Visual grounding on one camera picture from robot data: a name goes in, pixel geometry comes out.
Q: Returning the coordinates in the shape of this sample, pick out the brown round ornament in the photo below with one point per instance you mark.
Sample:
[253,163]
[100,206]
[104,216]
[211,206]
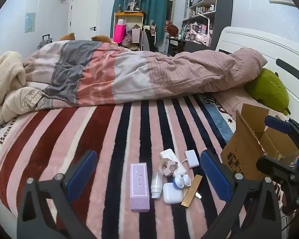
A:
[173,29]

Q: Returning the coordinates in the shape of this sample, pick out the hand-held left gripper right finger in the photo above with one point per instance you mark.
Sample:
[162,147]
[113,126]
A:
[214,176]

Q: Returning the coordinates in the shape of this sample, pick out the dark desk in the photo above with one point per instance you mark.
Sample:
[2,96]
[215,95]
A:
[175,43]

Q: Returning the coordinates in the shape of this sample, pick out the yellow shelf rack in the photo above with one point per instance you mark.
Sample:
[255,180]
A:
[128,14]

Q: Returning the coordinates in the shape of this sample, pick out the beige tape roll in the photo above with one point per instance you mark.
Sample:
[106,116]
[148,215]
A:
[167,168]

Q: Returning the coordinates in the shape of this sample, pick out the grey suitcase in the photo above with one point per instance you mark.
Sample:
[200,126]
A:
[45,41]

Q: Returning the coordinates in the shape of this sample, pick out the brown plush toy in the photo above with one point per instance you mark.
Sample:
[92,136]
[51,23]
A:
[101,38]
[67,36]

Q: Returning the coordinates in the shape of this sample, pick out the white charger block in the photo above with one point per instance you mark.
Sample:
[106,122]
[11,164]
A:
[170,153]

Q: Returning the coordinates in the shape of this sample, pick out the white bed headboard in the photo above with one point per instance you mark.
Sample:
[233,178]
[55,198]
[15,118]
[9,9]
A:
[264,44]

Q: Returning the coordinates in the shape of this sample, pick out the beige padded coat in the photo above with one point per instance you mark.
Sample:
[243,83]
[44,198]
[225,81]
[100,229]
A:
[15,102]

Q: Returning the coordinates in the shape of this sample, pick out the pink grey patchwork quilt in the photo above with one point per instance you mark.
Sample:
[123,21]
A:
[129,74]

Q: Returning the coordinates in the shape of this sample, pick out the brown cardboard box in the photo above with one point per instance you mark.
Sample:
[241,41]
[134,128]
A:
[241,151]

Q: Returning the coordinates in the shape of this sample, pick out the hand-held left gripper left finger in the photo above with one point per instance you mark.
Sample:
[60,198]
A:
[81,176]

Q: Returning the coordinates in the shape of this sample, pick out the white door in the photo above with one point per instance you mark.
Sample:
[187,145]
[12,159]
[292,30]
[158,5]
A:
[84,15]

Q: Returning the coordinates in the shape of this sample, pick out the purple rectangular box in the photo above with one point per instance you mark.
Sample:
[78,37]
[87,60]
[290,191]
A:
[139,186]

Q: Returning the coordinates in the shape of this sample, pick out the pink ribbed pillow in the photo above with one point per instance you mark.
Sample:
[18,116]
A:
[234,102]

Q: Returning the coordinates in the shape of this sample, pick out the green plush pillow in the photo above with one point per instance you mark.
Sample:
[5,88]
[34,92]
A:
[269,89]

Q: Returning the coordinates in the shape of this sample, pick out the gold rectangular box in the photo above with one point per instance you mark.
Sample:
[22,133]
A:
[191,191]

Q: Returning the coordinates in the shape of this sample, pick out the glass display case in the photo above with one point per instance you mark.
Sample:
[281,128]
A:
[132,2]

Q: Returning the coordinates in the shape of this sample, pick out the blue wall poster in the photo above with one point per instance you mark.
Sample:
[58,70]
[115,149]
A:
[30,23]

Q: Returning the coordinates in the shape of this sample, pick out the teal curtain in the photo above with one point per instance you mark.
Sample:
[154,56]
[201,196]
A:
[154,0]

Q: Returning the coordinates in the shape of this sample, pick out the striped plush blanket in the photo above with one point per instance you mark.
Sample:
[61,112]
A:
[109,139]

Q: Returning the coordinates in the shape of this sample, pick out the small white bottle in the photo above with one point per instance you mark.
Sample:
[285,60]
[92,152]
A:
[156,186]

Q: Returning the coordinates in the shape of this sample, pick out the blue and white round gadget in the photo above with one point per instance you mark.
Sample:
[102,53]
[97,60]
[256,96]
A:
[180,180]

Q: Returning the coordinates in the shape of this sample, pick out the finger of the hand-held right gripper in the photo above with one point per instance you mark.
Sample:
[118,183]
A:
[279,125]
[276,163]

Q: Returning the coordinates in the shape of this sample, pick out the grey chair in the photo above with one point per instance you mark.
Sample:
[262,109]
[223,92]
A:
[147,41]

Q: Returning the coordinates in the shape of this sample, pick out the dark grey bookshelf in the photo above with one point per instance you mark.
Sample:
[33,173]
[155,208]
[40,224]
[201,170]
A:
[224,5]

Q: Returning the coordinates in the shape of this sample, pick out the pink gift bag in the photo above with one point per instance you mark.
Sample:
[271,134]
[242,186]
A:
[119,33]

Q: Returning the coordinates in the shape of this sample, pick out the white earbuds case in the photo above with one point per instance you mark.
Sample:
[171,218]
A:
[172,193]

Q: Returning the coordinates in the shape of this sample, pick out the cream fleece blanket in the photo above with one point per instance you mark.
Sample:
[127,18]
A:
[7,72]

